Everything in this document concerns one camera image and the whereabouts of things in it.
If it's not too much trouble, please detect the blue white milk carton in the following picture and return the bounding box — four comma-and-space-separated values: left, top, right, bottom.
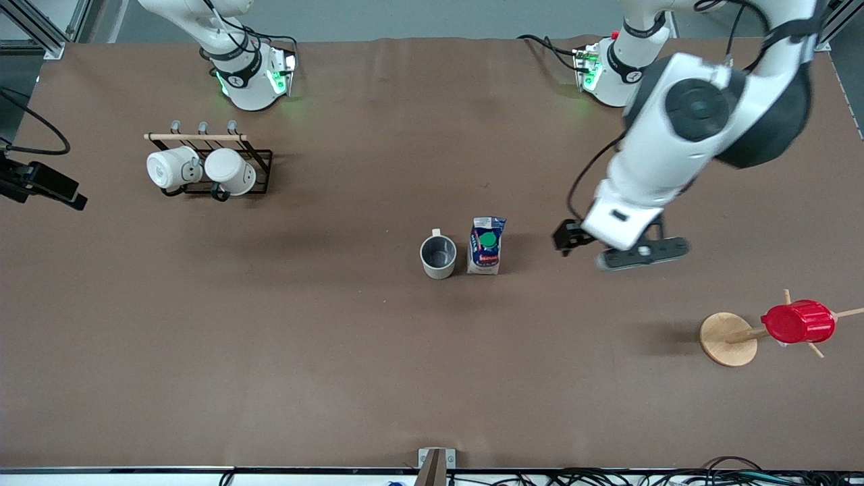
466, 216, 507, 276

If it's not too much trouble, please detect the grey ceramic cup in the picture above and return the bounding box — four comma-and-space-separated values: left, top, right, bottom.
420, 228, 458, 280

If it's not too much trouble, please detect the red plastic cup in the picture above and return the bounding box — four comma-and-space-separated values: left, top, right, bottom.
761, 300, 836, 345

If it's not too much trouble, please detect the wooden mug tree stand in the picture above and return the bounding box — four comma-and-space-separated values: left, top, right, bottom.
699, 289, 864, 368

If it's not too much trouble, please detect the green-lit left base board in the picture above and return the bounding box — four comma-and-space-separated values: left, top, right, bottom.
572, 44, 603, 93

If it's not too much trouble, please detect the green-lit base board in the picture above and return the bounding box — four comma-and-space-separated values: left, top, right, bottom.
572, 44, 603, 93
267, 53, 298, 97

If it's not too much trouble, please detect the green-lit right base board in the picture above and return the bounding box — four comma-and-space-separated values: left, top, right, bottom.
267, 53, 298, 97

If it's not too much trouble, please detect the white ceramic mug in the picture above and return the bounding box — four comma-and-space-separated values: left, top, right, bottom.
146, 146, 203, 191
204, 148, 257, 202

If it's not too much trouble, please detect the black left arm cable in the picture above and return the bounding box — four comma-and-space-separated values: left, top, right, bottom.
566, 0, 811, 227

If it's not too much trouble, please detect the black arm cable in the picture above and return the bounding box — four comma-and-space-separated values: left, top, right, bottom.
566, 0, 811, 227
0, 0, 299, 157

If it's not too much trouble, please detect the black base power cable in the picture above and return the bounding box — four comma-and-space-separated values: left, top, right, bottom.
518, 34, 583, 72

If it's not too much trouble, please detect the metal table edge bracket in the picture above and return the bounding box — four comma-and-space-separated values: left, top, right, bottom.
417, 448, 456, 486

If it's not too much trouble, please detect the black cable bundle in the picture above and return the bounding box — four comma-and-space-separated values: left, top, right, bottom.
445, 456, 864, 486

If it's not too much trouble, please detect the aluminium frame profile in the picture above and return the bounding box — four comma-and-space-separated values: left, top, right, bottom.
0, 0, 92, 60
813, 0, 864, 52

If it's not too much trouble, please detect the black wire mug rack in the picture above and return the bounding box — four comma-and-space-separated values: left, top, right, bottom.
143, 120, 274, 202

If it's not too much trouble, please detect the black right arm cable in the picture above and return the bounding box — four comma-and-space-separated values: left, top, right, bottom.
0, 0, 299, 157

